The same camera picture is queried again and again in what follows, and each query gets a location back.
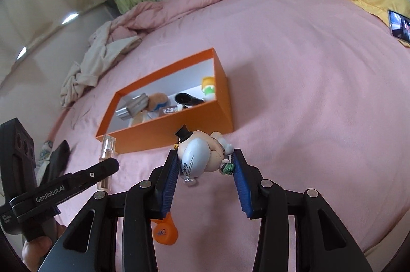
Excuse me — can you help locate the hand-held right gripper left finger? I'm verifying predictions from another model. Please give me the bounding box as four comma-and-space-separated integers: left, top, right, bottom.
38, 150, 180, 272

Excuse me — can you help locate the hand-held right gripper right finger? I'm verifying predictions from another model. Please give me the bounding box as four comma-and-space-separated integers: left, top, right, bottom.
231, 148, 374, 272

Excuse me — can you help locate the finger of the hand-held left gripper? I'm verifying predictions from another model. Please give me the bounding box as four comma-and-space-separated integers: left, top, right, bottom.
69, 159, 120, 193

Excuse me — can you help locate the glass perfume bottle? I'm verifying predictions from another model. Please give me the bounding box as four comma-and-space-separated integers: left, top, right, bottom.
97, 134, 116, 191

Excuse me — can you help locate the hat figurine keyring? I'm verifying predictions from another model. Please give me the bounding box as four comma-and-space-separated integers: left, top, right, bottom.
173, 125, 236, 187

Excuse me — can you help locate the orange cardboard box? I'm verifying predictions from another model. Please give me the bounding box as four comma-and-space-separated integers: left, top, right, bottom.
95, 48, 234, 155

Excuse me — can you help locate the glossy black packet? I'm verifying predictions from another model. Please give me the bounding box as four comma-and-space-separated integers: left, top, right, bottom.
115, 93, 149, 120

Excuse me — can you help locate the brown bear plush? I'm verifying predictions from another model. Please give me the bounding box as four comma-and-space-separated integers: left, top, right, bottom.
146, 93, 170, 111

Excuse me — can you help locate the black lipstick box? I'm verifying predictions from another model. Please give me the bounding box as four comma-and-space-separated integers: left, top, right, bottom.
175, 93, 206, 108

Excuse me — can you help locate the person's left hand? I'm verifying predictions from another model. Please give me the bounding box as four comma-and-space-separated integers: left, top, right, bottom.
22, 221, 68, 272

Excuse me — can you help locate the floral patterned cloth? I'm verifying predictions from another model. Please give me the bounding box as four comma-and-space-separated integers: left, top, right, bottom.
35, 140, 54, 176

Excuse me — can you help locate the black cloth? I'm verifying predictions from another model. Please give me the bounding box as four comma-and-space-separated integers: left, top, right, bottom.
40, 140, 71, 186

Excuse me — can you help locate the orange plastic toy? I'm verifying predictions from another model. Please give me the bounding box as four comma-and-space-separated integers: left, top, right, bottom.
152, 213, 178, 245

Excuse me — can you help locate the cream crumpled cloth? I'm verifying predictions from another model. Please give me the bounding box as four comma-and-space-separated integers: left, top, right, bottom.
60, 24, 143, 108

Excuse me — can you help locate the pink bed sheet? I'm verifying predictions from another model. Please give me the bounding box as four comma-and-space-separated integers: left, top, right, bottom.
48, 0, 410, 272

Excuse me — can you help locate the pink duvet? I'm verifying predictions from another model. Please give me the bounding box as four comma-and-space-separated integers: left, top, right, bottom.
110, 0, 279, 34

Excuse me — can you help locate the smartphone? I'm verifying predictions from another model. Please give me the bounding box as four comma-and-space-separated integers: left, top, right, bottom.
387, 9, 410, 47

